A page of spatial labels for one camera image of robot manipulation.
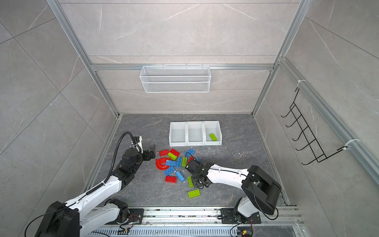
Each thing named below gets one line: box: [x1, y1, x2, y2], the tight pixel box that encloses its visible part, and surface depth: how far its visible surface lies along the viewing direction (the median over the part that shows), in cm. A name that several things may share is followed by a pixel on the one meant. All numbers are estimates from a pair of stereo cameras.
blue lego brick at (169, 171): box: [163, 165, 175, 177], surface depth 90 cm
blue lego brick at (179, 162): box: [175, 157, 183, 169], surface depth 94 cm
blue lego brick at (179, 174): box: [175, 170, 186, 182], surface depth 86 cm
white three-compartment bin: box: [169, 120, 223, 147], surface depth 106 cm
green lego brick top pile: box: [167, 152, 178, 161], surface depth 95 cm
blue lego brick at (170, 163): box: [165, 159, 178, 167], surface depth 92 cm
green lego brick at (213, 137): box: [209, 133, 218, 142], surface depth 106 cm
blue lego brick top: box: [184, 148, 195, 157], surface depth 99 cm
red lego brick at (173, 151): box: [169, 148, 181, 158], surface depth 97 cm
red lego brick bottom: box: [164, 175, 178, 184], surface depth 87 cm
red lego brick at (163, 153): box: [158, 149, 170, 157], surface depth 97 cm
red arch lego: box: [155, 157, 171, 171], surface depth 93 cm
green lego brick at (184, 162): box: [181, 156, 188, 167], surface depth 95 cm
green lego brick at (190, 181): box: [187, 175, 194, 189], surface depth 86 cm
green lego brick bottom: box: [188, 189, 201, 199], surface depth 81 cm
